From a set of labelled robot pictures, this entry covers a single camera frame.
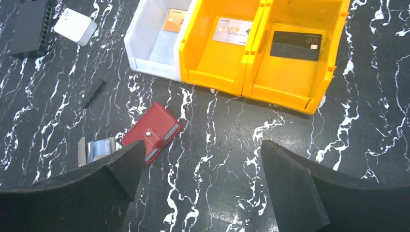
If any silver VIP credit card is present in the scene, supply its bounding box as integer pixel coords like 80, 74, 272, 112
212, 17, 252, 46

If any silver metal card case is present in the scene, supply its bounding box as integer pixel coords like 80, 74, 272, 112
77, 137, 117, 167

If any white square device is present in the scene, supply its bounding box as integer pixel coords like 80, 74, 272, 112
54, 8, 97, 46

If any yellow middle plastic bin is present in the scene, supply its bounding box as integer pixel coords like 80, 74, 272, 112
178, 0, 270, 96

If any yellow right plastic bin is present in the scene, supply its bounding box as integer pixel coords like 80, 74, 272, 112
242, 0, 350, 115

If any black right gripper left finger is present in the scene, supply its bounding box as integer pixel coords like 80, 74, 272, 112
0, 141, 146, 232

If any yellow plastic bin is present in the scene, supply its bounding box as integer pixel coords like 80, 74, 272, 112
242, 0, 350, 115
178, 0, 270, 96

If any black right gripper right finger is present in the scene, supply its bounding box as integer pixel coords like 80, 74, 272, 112
261, 140, 410, 232

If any orange credit card in bin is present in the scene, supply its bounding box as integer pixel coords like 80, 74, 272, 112
162, 9, 188, 33

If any white plastic bin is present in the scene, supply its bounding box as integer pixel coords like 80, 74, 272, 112
124, 0, 197, 82

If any black box near device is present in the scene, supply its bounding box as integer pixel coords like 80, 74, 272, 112
9, 0, 56, 59

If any red leather card holder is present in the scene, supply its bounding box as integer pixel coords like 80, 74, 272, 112
121, 102, 182, 164

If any black VIP credit card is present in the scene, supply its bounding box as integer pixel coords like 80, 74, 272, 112
270, 31, 322, 61

